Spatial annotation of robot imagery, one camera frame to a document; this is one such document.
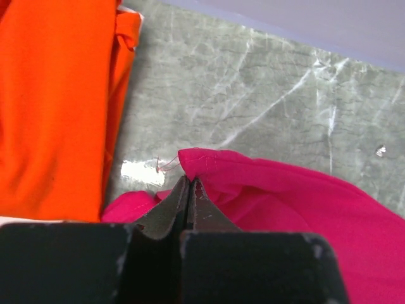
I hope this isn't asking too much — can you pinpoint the white foam pad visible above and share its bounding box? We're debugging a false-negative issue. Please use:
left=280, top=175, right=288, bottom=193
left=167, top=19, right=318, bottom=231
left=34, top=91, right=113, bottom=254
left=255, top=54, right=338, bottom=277
left=0, top=216, right=63, bottom=226

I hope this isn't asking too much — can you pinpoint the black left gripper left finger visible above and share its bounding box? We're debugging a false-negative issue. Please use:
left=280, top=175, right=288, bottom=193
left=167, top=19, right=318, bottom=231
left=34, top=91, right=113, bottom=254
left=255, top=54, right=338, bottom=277
left=1, top=177, right=189, bottom=303

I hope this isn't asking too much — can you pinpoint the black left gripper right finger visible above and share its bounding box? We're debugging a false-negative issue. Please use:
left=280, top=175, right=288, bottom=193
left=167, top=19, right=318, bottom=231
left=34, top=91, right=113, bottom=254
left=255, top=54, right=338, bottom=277
left=180, top=180, right=349, bottom=303

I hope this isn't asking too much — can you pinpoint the orange folded t shirt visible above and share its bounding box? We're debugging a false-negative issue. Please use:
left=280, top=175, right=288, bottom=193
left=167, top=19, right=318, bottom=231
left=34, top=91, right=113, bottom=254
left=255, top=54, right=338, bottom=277
left=1, top=1, right=144, bottom=222

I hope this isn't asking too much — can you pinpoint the pink t shirt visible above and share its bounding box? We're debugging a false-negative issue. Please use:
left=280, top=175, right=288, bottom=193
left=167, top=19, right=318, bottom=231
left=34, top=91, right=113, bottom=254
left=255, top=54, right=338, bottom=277
left=101, top=148, right=404, bottom=303

